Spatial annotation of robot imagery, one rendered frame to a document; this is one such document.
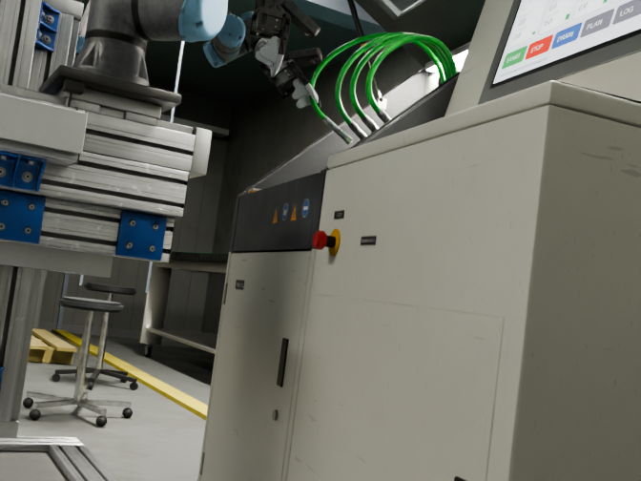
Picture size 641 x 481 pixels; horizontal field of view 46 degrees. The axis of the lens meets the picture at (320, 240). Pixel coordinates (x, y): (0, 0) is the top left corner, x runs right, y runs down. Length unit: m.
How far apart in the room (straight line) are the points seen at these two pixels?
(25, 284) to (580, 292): 1.14
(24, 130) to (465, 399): 0.80
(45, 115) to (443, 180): 0.65
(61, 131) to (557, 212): 0.80
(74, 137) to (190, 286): 7.27
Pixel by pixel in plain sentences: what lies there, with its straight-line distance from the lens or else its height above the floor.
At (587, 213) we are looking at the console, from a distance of 0.94.
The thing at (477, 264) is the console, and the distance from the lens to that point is 0.98.
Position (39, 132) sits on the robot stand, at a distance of 1.32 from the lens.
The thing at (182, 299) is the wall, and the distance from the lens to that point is 8.54.
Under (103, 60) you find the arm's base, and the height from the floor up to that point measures 1.08.
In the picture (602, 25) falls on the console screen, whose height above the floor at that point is 1.18.
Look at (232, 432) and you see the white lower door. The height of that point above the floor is 0.34.
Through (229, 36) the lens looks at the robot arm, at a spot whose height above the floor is 1.33.
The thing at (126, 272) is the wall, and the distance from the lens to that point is 8.34.
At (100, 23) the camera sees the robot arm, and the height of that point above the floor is 1.15.
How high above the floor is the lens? 0.70
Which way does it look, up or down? 4 degrees up
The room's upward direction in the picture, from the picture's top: 7 degrees clockwise
